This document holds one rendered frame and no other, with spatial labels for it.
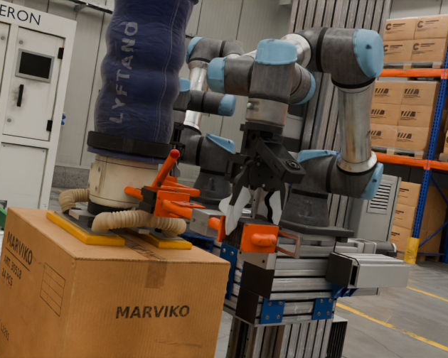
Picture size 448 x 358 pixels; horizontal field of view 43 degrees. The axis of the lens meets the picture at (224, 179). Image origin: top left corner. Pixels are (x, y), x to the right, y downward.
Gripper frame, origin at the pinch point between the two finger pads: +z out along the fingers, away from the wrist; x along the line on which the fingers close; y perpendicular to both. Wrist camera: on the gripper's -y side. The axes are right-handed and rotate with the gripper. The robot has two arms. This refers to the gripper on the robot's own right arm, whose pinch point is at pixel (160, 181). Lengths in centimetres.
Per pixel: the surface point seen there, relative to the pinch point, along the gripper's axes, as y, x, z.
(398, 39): -487, 636, -249
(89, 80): -920, 281, -112
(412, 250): -389, 640, 82
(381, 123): -491, 636, -110
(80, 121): -920, 275, -32
